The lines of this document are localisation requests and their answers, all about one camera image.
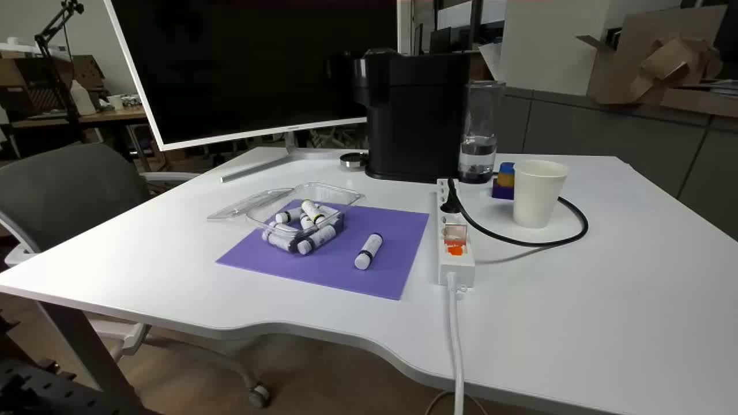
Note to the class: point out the grey table leg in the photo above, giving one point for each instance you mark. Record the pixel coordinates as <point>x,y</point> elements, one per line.
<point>83,345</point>

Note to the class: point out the white tube with black band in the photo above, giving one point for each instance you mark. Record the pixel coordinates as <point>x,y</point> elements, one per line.
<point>370,249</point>
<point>311,211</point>
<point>307,223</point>
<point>279,239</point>
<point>316,238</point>
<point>272,229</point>
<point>329,211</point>
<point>283,214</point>

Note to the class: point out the white power strip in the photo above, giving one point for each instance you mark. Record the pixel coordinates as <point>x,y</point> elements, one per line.
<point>453,244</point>

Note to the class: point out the black coffee machine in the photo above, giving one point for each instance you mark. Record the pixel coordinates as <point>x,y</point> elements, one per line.
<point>416,106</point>

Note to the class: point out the wooden background desk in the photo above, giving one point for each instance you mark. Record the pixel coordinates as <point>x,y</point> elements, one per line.
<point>76,117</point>

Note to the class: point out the large white-framed monitor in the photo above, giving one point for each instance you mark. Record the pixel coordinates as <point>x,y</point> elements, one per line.
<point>254,69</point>

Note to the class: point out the clear glass water container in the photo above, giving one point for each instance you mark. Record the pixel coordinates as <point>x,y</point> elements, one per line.
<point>477,138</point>

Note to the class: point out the brown cardboard box pile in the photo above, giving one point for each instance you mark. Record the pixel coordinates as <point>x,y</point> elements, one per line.
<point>653,60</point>

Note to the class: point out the grey office chair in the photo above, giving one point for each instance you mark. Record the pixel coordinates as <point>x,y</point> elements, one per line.
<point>70,192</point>

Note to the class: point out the small round black dish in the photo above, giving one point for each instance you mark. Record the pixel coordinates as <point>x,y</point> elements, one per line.
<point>353,160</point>

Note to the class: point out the purple mat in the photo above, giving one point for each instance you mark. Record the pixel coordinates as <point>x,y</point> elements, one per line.
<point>383,253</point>

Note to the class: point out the white paper cup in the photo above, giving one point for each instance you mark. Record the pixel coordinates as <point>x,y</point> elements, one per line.
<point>535,192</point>

